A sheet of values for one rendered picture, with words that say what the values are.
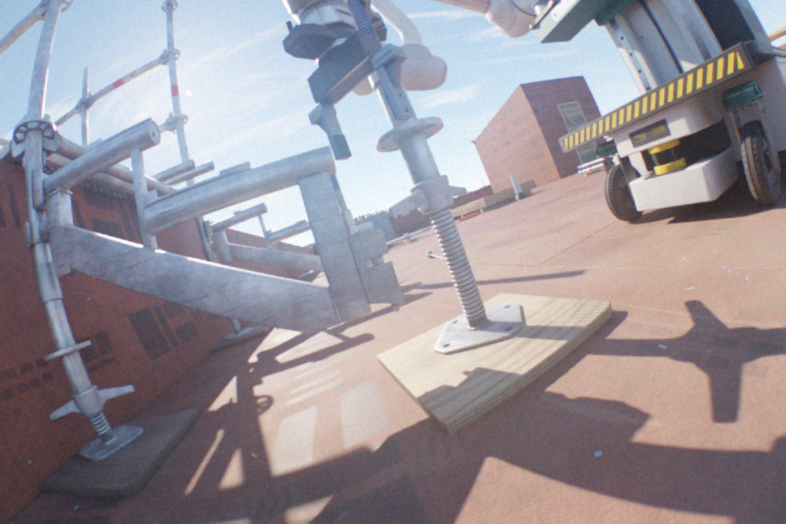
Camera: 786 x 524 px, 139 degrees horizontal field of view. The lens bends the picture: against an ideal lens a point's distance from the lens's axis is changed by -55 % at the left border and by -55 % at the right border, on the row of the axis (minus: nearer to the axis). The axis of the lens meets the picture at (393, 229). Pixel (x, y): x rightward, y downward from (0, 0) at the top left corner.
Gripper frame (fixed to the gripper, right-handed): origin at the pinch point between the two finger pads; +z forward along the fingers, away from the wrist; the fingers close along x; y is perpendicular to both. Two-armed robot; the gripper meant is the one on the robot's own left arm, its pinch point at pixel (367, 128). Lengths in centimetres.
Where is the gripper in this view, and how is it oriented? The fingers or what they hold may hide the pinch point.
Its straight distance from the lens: 48.4
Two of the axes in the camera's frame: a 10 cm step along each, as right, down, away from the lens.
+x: -7.0, 2.7, 6.6
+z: 3.5, 9.4, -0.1
